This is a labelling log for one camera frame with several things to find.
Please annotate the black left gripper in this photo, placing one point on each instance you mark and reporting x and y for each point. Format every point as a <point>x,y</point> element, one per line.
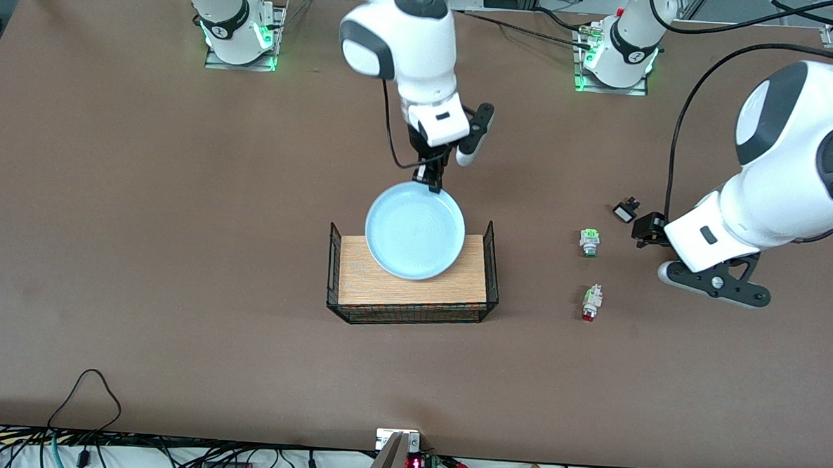
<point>647,228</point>

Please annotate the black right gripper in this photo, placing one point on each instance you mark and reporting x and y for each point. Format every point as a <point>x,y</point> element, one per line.
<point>425,156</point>

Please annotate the light blue plate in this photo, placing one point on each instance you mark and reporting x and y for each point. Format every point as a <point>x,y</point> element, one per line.
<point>416,234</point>

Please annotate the red push button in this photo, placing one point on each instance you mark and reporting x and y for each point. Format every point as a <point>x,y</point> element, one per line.
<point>591,301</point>

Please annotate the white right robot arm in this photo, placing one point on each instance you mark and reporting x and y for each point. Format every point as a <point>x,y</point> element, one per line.
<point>418,44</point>

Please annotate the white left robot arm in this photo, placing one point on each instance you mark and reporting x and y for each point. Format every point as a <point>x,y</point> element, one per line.
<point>799,173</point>

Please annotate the green push button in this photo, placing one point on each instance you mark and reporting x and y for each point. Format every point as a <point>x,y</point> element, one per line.
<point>589,239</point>

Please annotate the wooden board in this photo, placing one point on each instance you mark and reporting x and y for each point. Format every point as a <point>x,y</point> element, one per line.
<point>358,288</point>

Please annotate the red digit display module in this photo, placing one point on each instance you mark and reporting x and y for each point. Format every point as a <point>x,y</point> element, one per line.
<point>415,464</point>

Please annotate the black white switch button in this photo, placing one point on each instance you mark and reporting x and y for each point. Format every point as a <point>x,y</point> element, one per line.
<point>625,213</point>

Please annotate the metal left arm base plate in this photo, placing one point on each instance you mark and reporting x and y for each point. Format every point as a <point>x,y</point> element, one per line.
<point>637,91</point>

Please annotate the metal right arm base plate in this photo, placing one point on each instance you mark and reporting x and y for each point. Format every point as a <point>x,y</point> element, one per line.
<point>216,62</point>

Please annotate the silver metal bracket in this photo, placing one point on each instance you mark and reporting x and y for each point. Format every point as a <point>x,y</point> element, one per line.
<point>383,440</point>

